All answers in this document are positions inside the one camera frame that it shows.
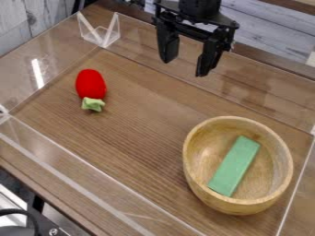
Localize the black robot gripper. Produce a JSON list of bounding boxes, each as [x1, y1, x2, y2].
[[153, 0, 240, 77]]

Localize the red plush strawberry toy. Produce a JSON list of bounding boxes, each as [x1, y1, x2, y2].
[[74, 69, 106, 112]]

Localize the clear acrylic tray walls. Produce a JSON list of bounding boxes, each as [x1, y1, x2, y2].
[[0, 6, 315, 236]]

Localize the wooden bowl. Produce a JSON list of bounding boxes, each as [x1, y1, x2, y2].
[[181, 116, 293, 216]]

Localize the green rectangular block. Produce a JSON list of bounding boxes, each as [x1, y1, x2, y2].
[[206, 136, 260, 197]]

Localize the clear acrylic corner bracket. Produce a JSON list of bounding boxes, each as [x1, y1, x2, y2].
[[75, 12, 119, 49]]

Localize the black metal table frame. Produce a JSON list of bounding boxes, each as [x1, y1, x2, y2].
[[0, 168, 89, 236]]

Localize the black cable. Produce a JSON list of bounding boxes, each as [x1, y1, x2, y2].
[[0, 208, 41, 236]]

